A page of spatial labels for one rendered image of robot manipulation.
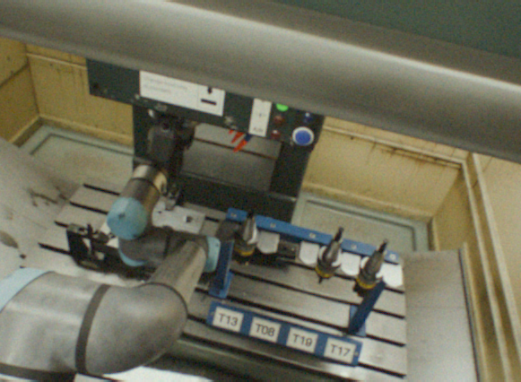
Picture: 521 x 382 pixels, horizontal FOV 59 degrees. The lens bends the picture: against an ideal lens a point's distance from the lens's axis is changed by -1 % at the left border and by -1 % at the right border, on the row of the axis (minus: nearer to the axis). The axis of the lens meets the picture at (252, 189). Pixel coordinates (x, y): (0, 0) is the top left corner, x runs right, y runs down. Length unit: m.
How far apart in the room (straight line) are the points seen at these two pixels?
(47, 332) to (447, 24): 0.55
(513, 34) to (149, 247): 0.86
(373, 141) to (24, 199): 1.46
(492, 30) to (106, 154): 2.27
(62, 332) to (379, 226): 1.86
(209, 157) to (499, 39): 1.57
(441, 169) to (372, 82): 1.98
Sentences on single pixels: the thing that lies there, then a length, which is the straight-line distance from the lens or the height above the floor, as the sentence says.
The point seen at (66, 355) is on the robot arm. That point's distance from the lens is 0.64.
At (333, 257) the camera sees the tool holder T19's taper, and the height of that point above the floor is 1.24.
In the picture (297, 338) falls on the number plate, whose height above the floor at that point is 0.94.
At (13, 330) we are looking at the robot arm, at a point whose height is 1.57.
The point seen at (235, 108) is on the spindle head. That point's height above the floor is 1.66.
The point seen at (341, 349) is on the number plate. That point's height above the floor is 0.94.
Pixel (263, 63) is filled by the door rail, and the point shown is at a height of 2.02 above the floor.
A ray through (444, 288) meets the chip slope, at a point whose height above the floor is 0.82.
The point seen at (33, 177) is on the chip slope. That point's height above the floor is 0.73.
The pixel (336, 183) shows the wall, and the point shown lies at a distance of 2.24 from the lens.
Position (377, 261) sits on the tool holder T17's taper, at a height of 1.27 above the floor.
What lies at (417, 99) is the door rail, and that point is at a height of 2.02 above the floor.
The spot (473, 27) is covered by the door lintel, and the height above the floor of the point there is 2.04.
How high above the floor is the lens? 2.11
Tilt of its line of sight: 42 degrees down
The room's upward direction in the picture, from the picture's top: 11 degrees clockwise
